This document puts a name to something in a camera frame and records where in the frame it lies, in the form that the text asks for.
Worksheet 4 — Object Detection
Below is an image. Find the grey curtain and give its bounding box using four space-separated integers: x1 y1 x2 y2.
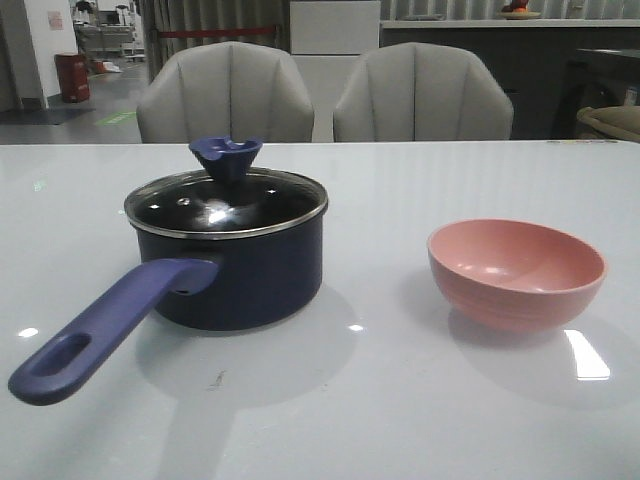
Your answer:
136 0 290 79

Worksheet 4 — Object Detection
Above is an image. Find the white cabinet column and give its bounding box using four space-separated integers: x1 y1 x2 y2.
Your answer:
289 1 381 142

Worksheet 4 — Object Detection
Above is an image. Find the dark blue saucepan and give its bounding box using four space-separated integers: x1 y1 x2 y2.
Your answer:
6 168 330 407

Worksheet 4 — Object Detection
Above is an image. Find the beige upholstered chair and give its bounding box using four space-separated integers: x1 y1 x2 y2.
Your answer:
332 42 514 142
136 42 315 143

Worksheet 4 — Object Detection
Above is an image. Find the red bin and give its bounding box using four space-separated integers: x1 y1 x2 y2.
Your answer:
54 53 90 103

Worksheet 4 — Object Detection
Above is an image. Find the right beige upholstered chair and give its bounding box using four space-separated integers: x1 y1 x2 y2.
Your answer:
332 42 514 142

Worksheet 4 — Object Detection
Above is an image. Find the fruit plate on counter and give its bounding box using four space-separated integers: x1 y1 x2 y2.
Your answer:
498 0 541 20

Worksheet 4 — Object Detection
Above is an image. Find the brown sofa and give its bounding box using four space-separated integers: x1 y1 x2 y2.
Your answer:
576 105 640 143

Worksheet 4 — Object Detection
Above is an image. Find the left beige upholstered chair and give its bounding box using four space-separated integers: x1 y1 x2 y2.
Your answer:
136 42 315 143

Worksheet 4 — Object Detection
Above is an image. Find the red barrier belt stanchion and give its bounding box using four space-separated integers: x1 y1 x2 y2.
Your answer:
146 24 283 65

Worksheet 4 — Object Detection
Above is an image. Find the pink bowl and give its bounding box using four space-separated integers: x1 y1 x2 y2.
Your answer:
427 219 607 332

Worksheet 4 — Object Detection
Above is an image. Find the glass lid with blue knob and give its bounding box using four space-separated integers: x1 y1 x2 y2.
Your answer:
124 136 328 240

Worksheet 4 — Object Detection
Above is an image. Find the dark kitchen counter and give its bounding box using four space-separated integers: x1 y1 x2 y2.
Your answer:
380 19 639 140

